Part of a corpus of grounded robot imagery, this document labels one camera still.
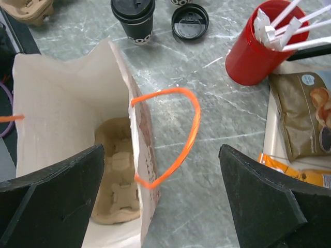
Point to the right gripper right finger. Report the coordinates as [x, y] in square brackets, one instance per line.
[270, 209]

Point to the black paper coffee cup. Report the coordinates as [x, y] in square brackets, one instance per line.
[140, 33]

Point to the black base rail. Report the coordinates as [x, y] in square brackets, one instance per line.
[15, 37]

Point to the brown snack bag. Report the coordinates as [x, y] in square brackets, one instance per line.
[303, 102]

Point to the cream two-tier shelf rack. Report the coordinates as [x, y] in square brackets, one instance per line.
[273, 141]

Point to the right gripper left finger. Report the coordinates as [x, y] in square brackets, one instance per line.
[51, 207]

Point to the brown paper takeout bag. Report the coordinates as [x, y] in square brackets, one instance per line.
[57, 108]

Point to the white wrapped straws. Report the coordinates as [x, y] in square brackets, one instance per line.
[276, 39]

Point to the red straw holder cup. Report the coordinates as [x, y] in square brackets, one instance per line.
[249, 61]

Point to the black coffee cup lid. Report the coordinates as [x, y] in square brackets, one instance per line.
[131, 11]
[190, 22]

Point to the orange snack packet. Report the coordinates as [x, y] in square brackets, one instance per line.
[312, 176]

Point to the cardboard cup carrier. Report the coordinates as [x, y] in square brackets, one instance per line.
[117, 200]
[30, 12]

